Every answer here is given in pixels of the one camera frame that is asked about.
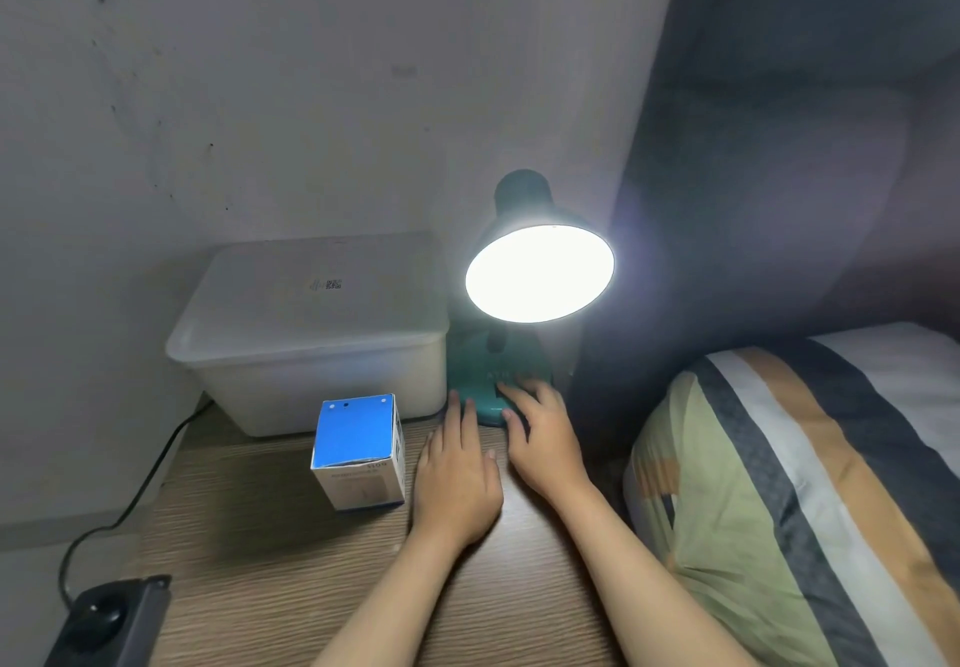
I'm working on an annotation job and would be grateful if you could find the black power strip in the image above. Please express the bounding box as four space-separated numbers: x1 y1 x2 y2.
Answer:
41 574 174 667

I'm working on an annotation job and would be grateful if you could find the person's right hand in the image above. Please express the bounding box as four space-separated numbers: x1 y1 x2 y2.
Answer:
495 377 595 512

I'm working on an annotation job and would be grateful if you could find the striped pillow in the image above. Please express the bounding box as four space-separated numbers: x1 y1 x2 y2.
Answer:
623 320 960 667

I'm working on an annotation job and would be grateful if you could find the green desk lamp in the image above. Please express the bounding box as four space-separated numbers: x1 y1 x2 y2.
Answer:
447 168 617 428

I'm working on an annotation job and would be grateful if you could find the person's left forearm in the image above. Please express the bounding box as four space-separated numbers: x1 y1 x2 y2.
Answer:
311 520 492 667

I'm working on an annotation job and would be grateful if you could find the black power cable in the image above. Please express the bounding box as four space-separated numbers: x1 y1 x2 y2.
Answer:
58 395 216 611

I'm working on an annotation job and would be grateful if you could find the person's right forearm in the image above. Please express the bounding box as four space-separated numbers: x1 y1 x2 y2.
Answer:
528 480 760 667

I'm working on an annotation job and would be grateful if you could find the dark grey upholstered headboard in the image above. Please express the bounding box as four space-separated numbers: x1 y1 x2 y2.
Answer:
566 0 960 420

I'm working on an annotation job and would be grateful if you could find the white lidded plastic storage box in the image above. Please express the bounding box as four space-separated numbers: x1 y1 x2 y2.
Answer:
165 230 451 440

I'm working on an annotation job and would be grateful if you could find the person's left hand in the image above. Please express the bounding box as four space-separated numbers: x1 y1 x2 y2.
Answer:
410 390 504 550

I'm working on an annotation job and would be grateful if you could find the blue and white carton box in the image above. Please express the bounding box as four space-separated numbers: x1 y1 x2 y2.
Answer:
309 392 408 515

